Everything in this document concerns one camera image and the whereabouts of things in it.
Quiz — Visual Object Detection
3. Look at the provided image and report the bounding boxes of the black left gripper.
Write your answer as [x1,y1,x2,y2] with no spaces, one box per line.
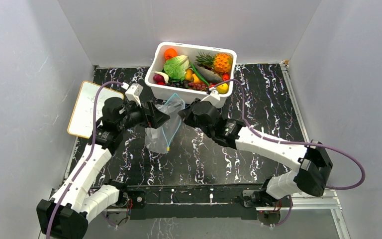
[117,98,170,131]

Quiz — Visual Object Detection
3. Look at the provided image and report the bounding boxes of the clear zip top bag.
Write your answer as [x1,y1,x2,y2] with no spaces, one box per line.
[145,93,186,154]

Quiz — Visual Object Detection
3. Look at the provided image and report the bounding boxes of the toy pineapple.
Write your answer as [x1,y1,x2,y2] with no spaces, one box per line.
[196,52,233,74]

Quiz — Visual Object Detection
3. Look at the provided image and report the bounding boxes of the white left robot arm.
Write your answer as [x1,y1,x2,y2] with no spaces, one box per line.
[36,97,170,239]

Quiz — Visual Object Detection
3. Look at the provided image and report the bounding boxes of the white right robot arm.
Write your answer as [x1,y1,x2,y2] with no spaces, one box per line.
[178,99,333,208]

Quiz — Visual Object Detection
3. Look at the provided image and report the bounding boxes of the white plastic food bin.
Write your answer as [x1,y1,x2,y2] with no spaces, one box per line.
[145,42,237,109]

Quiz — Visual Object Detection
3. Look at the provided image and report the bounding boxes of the toy red grapes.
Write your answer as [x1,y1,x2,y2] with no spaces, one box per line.
[187,82,208,91]

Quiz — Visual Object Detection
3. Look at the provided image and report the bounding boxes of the toy yellow pepper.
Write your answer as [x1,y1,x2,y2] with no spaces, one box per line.
[185,68,202,83]

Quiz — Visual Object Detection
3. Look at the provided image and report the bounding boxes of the toy purple onion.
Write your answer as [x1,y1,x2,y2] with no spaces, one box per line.
[153,72,169,85]

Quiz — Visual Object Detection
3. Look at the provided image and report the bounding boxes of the toy green bean pod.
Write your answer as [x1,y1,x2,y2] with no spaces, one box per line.
[190,62,210,88]

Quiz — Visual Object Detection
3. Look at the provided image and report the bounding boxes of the toy yellow lemon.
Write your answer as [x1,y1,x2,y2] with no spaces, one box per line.
[216,83,229,94]

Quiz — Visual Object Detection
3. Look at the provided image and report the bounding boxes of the toy grey fish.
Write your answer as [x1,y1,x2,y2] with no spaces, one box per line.
[194,65,223,84]

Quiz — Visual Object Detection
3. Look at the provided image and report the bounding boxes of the toy green cabbage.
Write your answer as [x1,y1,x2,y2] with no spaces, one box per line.
[163,55,190,80]

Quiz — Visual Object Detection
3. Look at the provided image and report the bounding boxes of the toy red tomato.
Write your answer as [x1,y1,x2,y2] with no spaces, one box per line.
[222,74,230,82]

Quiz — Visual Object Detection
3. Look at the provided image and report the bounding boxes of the toy orange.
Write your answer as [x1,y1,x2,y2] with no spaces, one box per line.
[164,48,178,60]

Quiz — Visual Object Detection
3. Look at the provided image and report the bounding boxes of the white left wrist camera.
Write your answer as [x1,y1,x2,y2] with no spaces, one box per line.
[125,83,143,107]

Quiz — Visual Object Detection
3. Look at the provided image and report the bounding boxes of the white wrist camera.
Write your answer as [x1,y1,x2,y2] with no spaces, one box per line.
[125,83,143,107]
[201,90,226,109]

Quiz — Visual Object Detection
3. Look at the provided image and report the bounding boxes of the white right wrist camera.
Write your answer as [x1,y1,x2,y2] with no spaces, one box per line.
[201,90,226,109]

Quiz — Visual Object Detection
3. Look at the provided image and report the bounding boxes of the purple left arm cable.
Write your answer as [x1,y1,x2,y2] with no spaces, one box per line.
[45,81,129,239]

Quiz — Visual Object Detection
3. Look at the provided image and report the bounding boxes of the white board wooden frame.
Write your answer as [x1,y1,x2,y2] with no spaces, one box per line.
[67,81,124,139]

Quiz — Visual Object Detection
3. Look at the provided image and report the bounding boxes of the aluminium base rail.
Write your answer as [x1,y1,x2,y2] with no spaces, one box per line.
[44,186,343,219]

